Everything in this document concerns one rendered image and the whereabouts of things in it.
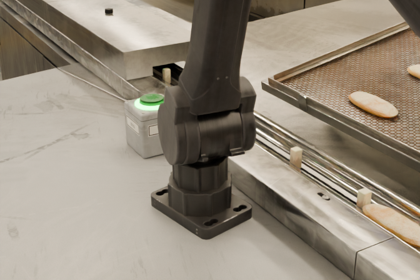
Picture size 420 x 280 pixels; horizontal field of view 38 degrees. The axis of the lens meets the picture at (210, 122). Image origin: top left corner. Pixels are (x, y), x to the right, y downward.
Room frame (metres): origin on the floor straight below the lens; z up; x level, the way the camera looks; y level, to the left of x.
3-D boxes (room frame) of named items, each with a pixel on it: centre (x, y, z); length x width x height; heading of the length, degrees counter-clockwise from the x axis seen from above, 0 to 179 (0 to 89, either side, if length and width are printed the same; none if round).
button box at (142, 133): (0.91, 0.09, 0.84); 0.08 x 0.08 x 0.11; 30
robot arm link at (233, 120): (0.69, 0.00, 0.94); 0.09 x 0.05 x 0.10; 22
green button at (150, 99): (0.90, 0.09, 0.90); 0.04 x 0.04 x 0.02
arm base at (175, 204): (0.71, 0.01, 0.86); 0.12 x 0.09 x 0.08; 41
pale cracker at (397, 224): (0.62, -0.22, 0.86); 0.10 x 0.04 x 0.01; 30
